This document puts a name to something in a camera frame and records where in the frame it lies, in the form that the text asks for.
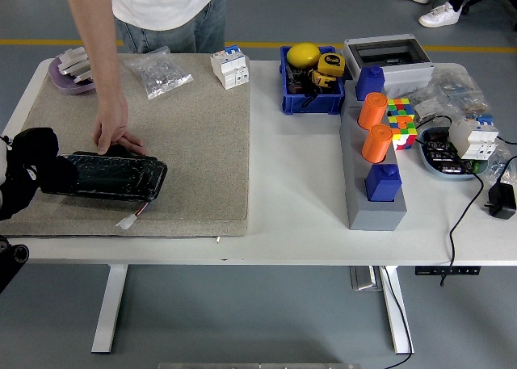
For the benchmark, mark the black rag white print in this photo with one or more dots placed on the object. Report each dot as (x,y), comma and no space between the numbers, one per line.
(32,151)

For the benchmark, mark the blue plastic bin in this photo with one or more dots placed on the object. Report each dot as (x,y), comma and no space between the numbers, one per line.
(311,104)

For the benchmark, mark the black power adapter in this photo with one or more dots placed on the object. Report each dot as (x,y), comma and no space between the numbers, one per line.
(503,201)

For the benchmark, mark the purple oval tray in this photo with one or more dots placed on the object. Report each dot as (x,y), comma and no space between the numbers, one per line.
(64,85)

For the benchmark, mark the white plastic bracket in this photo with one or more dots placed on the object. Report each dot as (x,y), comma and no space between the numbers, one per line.
(76,64)
(73,55)
(84,76)

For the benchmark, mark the dark module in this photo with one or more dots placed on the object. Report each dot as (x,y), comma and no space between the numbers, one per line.
(297,87)

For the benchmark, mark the person's right forearm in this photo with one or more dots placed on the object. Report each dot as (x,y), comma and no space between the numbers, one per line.
(101,62)

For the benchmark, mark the blue block peg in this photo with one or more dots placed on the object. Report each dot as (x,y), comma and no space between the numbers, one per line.
(369,84)
(381,185)

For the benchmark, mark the black display panel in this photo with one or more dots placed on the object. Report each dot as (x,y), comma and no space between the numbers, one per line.
(113,177)

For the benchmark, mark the yellow round dome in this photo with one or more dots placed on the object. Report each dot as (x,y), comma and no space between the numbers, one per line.
(303,56)

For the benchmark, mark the white table leg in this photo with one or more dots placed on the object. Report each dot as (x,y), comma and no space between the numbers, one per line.
(393,324)
(109,312)

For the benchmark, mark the person's right hand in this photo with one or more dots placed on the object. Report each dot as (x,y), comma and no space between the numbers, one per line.
(112,120)

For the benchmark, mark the grey enclosure box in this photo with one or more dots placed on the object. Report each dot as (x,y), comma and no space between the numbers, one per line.
(408,76)

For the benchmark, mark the multicoloured puzzle cube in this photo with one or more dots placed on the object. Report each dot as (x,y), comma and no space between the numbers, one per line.
(404,135)

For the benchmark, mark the dark electronic components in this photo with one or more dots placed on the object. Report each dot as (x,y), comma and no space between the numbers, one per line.
(438,147)

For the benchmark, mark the grey-brown mat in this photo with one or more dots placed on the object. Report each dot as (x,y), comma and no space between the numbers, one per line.
(202,143)

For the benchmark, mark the black table control panel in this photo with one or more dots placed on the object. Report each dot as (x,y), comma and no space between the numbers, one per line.
(428,271)

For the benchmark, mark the pale blue bowl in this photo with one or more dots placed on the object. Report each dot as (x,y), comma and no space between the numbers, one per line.
(440,174)

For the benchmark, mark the grey metal box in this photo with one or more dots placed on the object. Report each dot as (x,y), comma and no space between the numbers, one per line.
(363,280)

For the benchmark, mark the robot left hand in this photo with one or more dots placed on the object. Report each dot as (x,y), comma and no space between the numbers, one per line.
(3,163)

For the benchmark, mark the clear bag of parts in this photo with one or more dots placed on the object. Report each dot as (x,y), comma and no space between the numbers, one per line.
(448,90)
(501,159)

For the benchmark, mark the grey peg base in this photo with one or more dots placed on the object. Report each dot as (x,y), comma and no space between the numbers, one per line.
(375,215)

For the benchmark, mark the clear bag of screws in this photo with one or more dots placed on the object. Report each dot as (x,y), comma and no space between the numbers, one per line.
(159,72)

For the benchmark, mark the orange cylinder peg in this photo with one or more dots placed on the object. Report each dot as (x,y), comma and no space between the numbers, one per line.
(371,110)
(375,145)

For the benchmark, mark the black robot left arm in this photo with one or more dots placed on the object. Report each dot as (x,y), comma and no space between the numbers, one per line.
(8,272)

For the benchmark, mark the white circuit breaker blue toggles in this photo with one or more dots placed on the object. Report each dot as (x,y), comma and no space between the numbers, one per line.
(472,139)
(230,70)

